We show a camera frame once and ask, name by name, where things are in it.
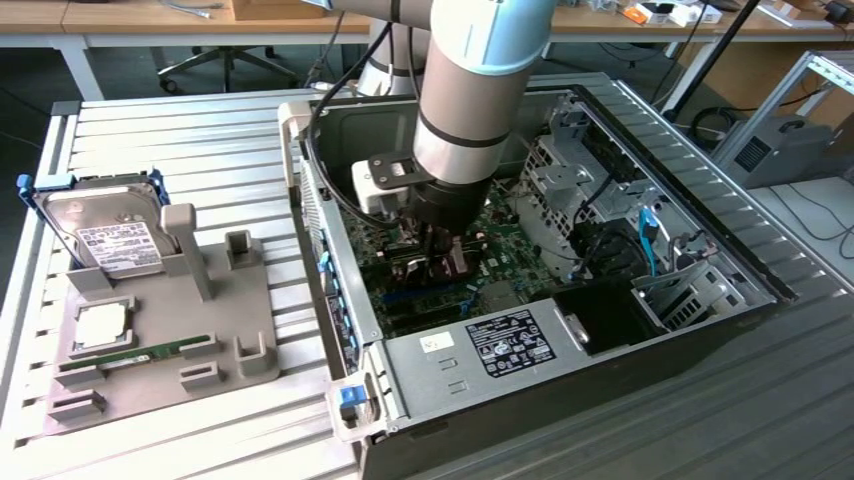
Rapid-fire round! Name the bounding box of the blue disk wire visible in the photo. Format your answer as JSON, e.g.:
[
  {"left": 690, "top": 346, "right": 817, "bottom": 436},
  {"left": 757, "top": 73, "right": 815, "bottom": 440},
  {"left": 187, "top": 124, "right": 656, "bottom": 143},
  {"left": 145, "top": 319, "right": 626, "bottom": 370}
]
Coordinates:
[{"left": 637, "top": 205, "right": 664, "bottom": 281}]

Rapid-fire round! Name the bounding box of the brown cardboard box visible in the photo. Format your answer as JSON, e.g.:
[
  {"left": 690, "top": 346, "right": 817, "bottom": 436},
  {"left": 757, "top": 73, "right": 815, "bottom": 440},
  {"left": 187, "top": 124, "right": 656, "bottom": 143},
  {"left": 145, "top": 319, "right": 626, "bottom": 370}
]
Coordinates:
[{"left": 230, "top": 0, "right": 319, "bottom": 22}]

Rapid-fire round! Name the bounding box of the orange and white box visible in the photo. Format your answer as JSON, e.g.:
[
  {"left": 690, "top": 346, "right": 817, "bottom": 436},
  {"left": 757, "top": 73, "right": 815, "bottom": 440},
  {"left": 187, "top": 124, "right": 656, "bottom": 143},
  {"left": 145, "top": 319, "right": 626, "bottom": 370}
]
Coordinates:
[{"left": 624, "top": 2, "right": 672, "bottom": 25}]

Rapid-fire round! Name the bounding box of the long black expansion slot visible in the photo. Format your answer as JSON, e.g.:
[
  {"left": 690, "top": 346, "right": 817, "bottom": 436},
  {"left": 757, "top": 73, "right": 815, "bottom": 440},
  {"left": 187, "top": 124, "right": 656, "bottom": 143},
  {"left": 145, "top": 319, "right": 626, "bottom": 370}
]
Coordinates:
[
  {"left": 389, "top": 303, "right": 465, "bottom": 324},
  {"left": 393, "top": 315, "right": 466, "bottom": 337}
]

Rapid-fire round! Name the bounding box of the grey cable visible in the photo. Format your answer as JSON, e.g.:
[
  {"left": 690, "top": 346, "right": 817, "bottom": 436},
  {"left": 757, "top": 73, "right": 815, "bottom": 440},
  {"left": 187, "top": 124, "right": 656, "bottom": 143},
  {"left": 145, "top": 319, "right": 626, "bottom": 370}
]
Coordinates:
[{"left": 158, "top": 0, "right": 226, "bottom": 20}]

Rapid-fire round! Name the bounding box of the small white box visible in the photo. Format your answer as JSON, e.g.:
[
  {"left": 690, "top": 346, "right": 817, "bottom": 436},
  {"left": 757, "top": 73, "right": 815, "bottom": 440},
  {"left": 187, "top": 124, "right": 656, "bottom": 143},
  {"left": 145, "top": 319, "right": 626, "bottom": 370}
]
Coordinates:
[{"left": 666, "top": 3, "right": 724, "bottom": 27}]

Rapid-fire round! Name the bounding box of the black wire bundle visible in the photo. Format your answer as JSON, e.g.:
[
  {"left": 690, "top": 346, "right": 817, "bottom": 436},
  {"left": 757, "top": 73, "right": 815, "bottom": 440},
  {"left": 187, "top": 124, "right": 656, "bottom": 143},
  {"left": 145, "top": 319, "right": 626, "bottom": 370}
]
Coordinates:
[{"left": 570, "top": 222, "right": 646, "bottom": 281}]

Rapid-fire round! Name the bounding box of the grey parts rack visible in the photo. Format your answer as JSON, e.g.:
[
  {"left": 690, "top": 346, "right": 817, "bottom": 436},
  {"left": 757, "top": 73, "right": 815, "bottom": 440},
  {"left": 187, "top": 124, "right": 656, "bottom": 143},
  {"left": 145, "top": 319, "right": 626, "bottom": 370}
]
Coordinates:
[{"left": 41, "top": 202, "right": 281, "bottom": 437}]

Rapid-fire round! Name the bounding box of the coiled black cable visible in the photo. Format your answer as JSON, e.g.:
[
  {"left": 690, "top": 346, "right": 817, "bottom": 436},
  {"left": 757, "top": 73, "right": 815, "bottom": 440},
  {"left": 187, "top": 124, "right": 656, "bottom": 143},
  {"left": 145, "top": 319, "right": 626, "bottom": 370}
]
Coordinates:
[{"left": 689, "top": 106, "right": 744, "bottom": 150}]

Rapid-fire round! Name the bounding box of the open PC case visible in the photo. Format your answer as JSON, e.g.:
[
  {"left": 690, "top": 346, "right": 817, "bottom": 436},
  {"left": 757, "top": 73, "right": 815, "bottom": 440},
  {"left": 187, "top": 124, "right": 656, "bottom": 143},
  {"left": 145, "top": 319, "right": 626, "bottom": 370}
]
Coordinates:
[{"left": 277, "top": 83, "right": 800, "bottom": 480}]

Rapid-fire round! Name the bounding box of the flat white box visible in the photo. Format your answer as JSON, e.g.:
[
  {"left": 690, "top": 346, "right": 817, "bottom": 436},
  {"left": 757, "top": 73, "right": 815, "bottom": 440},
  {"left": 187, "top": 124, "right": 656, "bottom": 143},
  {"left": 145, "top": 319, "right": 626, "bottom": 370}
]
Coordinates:
[{"left": 760, "top": 2, "right": 827, "bottom": 27}]

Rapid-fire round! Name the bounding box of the grey equipment box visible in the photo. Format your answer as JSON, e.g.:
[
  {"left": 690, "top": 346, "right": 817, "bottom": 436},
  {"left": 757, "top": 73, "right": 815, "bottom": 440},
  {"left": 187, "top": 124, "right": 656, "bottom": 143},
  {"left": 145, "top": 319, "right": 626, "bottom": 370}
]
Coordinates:
[{"left": 732, "top": 113, "right": 844, "bottom": 190}]

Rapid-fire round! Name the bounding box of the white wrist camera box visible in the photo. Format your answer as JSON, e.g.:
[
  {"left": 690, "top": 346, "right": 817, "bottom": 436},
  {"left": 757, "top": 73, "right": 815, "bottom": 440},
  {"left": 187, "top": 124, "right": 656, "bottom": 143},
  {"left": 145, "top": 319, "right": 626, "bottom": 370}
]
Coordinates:
[{"left": 351, "top": 152, "right": 430, "bottom": 217}]

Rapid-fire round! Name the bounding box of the silver CPU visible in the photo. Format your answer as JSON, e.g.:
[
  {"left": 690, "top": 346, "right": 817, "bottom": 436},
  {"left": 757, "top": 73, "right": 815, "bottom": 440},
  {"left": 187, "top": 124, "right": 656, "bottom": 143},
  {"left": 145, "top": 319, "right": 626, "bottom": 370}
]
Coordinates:
[{"left": 71, "top": 303, "right": 133, "bottom": 351}]

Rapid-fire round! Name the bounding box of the blue expansion slot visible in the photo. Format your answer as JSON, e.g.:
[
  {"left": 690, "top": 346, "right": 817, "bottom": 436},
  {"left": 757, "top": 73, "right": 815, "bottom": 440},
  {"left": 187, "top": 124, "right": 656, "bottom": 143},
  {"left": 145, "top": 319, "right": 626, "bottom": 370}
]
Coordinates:
[{"left": 378, "top": 287, "right": 469, "bottom": 307}]

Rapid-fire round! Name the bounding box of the silver chipset heatsink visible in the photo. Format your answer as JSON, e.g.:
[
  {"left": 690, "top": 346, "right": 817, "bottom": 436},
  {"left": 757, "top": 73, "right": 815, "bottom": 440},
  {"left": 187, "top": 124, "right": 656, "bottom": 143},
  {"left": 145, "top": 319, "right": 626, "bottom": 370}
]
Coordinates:
[{"left": 478, "top": 283, "right": 528, "bottom": 312}]

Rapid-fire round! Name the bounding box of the office chair base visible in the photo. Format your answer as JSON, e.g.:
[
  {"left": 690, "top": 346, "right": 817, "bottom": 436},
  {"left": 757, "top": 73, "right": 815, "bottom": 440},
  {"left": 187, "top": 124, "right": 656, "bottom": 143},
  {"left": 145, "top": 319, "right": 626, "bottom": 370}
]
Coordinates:
[{"left": 158, "top": 44, "right": 302, "bottom": 95}]

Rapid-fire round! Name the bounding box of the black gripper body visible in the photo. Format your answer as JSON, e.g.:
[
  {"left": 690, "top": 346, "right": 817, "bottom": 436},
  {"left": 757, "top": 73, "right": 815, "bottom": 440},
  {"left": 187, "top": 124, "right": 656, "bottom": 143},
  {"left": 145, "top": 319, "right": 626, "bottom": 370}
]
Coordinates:
[{"left": 406, "top": 174, "right": 494, "bottom": 239}]

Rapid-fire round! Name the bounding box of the perforated metal disk bay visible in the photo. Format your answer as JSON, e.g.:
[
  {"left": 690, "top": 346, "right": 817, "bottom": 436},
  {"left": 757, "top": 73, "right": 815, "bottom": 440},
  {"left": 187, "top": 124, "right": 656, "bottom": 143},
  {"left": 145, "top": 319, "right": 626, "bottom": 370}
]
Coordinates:
[{"left": 517, "top": 132, "right": 606, "bottom": 261}]

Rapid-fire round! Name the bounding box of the hard disk with blue bracket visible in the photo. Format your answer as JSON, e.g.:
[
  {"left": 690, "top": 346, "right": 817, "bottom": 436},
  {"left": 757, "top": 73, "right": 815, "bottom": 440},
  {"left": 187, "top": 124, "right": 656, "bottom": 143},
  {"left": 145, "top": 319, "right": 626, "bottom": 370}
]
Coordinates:
[{"left": 14, "top": 168, "right": 183, "bottom": 281}]

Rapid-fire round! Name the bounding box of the black stand pole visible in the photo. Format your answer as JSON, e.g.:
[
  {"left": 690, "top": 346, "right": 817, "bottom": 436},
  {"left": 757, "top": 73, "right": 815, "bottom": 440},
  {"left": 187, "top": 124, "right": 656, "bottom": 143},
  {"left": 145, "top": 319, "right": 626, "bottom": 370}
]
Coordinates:
[{"left": 664, "top": 0, "right": 766, "bottom": 124}]

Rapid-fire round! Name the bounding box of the green RAM stick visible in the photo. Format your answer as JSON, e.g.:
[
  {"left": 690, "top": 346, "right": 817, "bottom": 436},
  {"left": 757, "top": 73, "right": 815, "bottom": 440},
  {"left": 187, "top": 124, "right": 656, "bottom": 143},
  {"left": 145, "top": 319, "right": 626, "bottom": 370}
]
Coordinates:
[{"left": 58, "top": 335, "right": 210, "bottom": 374}]

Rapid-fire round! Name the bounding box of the wooden top desk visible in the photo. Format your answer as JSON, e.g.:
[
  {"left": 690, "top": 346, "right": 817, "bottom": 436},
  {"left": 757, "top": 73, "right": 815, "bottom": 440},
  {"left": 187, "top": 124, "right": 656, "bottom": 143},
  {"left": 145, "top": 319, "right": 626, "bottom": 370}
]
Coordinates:
[
  {"left": 540, "top": 0, "right": 854, "bottom": 119},
  {"left": 0, "top": 0, "right": 376, "bottom": 101}
]

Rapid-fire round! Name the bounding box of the grey power supply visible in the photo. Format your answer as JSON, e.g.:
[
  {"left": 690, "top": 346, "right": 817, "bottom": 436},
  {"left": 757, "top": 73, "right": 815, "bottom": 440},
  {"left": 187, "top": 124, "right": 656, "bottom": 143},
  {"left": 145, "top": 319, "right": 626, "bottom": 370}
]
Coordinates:
[{"left": 365, "top": 299, "right": 593, "bottom": 426}]

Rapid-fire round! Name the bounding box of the green motherboard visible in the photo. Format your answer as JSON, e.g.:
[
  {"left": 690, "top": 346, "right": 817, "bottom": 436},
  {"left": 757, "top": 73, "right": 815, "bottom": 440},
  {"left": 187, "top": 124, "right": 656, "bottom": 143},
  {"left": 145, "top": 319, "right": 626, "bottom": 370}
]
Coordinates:
[{"left": 337, "top": 172, "right": 556, "bottom": 341}]

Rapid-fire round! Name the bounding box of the metal drive bracket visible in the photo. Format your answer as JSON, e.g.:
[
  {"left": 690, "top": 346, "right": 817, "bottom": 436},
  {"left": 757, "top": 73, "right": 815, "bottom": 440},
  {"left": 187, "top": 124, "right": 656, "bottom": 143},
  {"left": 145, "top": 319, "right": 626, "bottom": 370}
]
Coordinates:
[{"left": 630, "top": 259, "right": 760, "bottom": 334}]

